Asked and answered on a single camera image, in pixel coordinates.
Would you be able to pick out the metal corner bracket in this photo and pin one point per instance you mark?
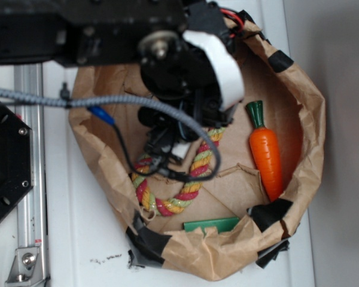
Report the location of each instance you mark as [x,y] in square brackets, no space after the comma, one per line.
[26,269]

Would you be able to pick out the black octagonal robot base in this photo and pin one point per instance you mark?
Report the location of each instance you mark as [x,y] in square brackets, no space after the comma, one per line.
[15,160]

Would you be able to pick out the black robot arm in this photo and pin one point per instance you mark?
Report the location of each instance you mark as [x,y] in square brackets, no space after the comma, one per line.
[93,33]

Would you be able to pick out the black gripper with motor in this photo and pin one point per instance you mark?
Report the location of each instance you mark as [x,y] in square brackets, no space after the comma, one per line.
[195,71]

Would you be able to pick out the brown paper bag tray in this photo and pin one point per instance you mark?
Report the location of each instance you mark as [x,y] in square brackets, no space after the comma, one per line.
[293,108]

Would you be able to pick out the green plastic block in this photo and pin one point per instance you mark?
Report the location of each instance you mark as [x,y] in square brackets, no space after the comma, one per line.
[221,224]

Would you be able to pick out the aluminium extrusion rail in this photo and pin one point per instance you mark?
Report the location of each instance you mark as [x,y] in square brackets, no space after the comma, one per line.
[32,209]

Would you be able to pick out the colourful braided rope toy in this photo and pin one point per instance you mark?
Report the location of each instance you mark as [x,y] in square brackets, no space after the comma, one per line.
[179,179]

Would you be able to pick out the orange plastic toy carrot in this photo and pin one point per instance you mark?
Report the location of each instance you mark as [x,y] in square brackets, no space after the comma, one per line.
[265,151]

